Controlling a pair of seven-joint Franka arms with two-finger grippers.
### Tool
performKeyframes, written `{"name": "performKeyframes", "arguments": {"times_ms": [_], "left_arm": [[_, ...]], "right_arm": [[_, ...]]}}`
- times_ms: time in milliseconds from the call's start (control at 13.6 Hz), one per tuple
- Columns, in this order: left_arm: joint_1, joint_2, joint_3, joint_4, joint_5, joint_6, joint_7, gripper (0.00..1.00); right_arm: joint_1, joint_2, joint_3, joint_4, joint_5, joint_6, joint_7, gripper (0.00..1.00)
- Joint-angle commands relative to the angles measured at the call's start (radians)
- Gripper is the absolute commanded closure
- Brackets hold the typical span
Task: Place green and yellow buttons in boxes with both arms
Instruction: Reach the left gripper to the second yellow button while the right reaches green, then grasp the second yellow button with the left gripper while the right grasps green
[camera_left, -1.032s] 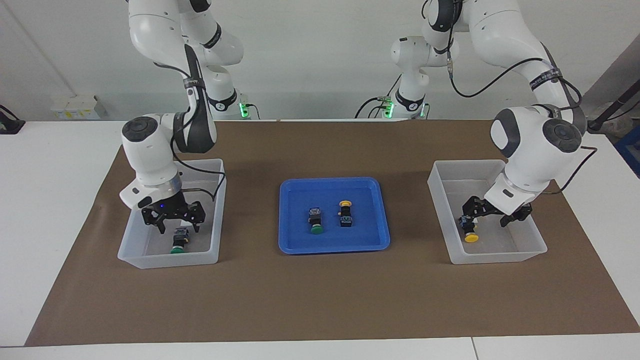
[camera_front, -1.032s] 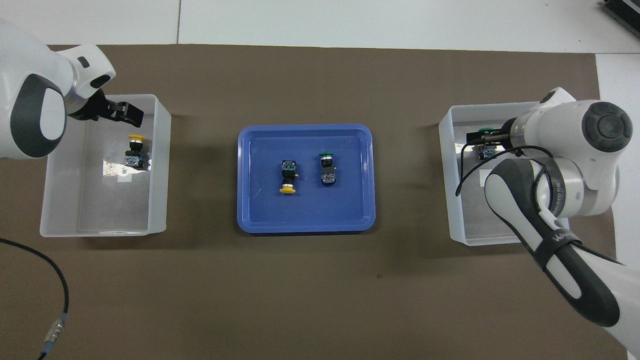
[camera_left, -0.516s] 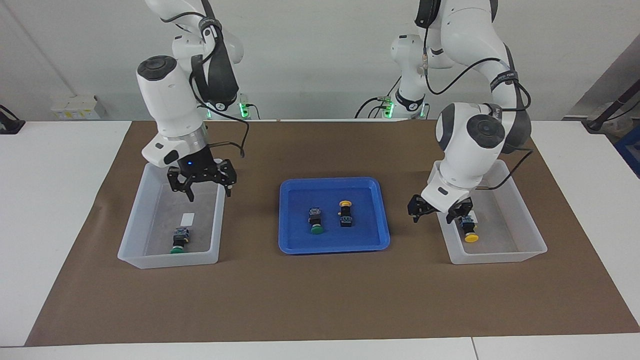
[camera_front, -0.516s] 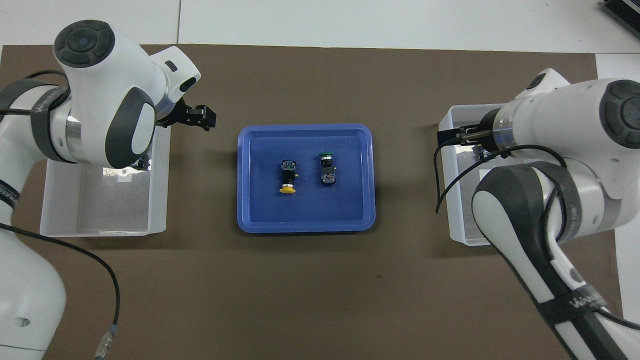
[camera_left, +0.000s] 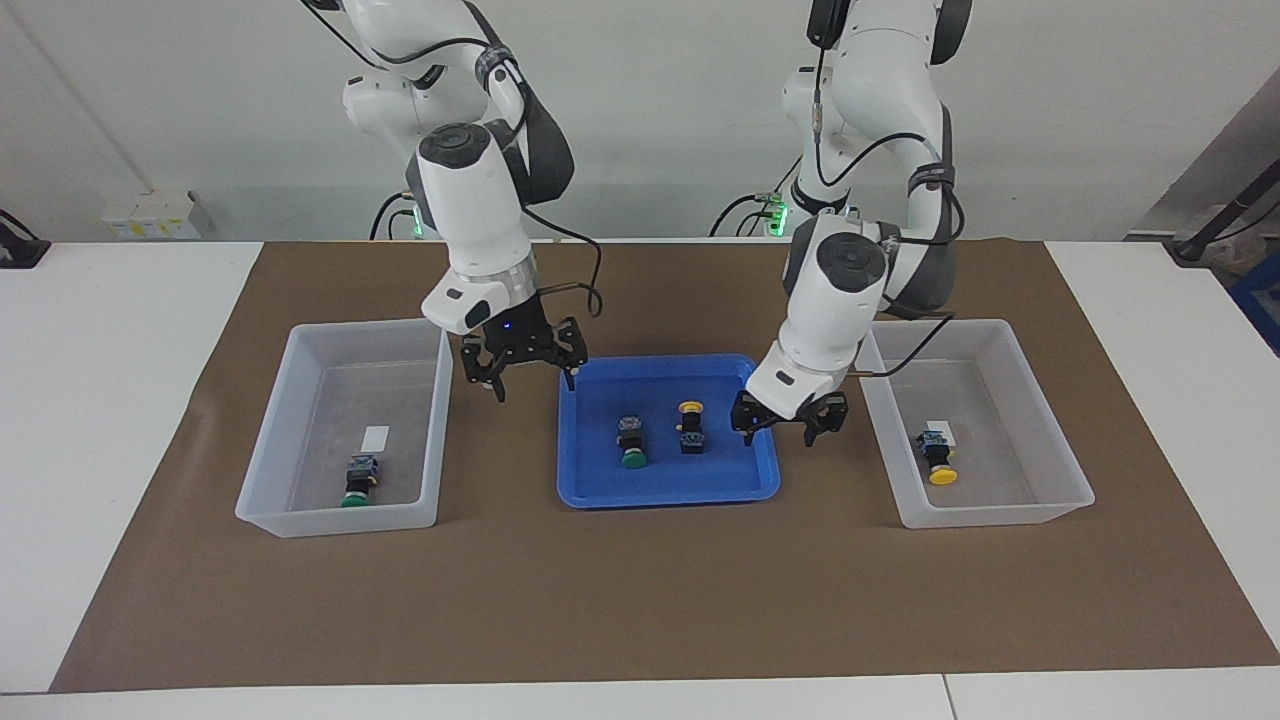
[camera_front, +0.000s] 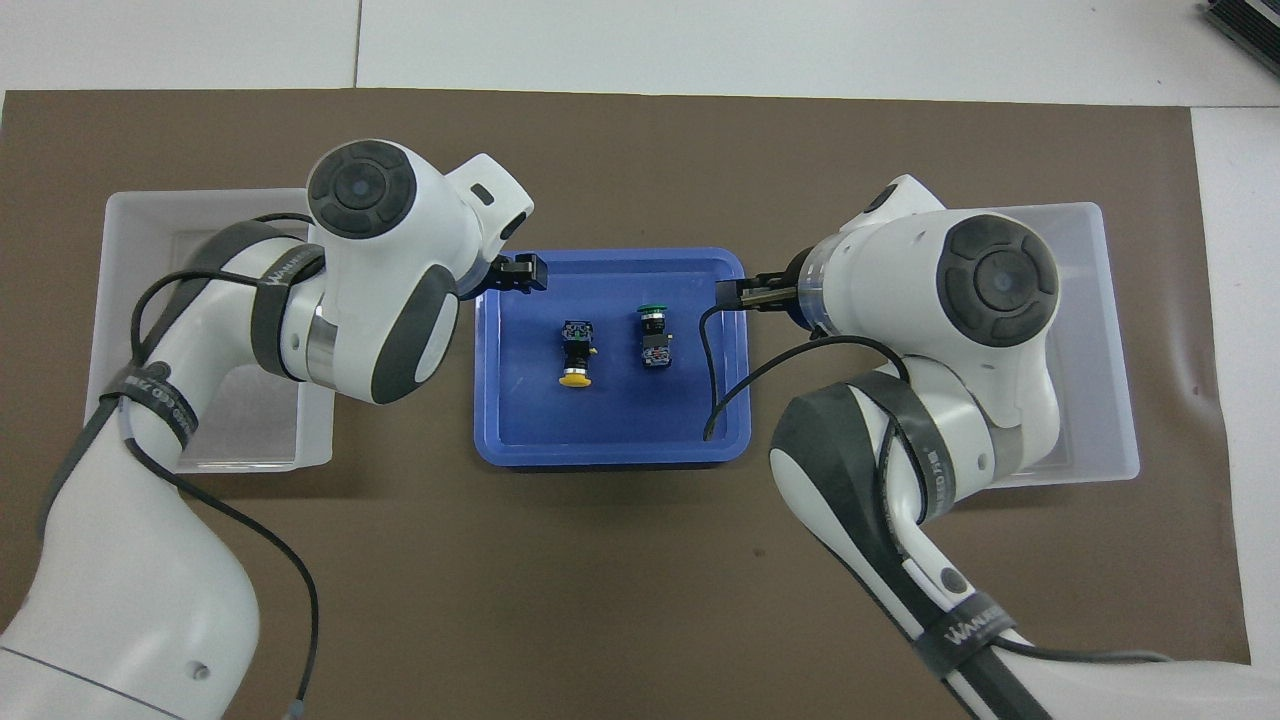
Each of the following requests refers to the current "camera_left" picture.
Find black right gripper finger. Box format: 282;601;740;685
552;318;589;393
460;335;510;404

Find white power socket boxes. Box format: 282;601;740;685
103;190;201;240

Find blue plastic tray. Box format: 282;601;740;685
556;353;782;510

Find brown table mat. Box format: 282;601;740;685
50;240;1280;693

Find translucent white plastic box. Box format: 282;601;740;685
235;318;454;539
855;318;1096;530

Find black stand pole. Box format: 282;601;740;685
1165;160;1280;266

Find blue crate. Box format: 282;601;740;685
1228;250;1280;356

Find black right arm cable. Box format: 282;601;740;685
300;0;605;321

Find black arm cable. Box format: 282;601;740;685
300;0;605;321
808;0;966;379

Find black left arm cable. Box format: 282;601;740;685
808;0;966;379

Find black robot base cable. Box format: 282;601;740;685
370;190;416;241
709;190;791;239

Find black clamp bracket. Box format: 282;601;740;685
0;208;51;269

